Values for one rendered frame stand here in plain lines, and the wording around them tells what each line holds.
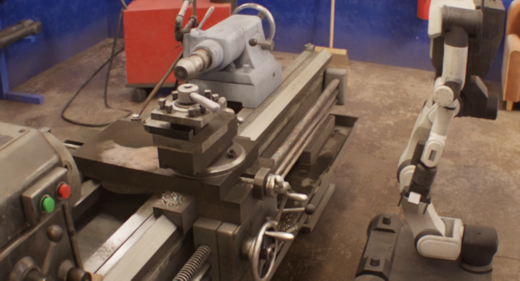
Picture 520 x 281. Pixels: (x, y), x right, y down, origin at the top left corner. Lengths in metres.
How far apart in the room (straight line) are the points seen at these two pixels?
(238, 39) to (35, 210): 1.53
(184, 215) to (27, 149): 0.73
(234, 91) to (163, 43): 2.32
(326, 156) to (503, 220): 1.14
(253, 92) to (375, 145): 1.84
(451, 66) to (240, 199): 0.88
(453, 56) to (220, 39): 0.90
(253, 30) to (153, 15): 2.22
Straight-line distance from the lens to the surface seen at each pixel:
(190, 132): 1.73
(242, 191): 1.85
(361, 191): 3.64
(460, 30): 2.12
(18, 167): 1.15
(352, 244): 3.16
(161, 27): 4.78
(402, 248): 2.87
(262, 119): 2.42
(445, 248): 2.69
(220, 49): 2.38
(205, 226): 1.83
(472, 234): 2.71
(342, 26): 5.91
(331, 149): 3.20
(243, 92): 2.53
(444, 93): 2.17
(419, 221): 2.68
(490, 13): 2.28
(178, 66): 2.20
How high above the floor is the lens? 1.80
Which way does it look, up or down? 25 degrees down
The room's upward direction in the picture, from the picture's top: straight up
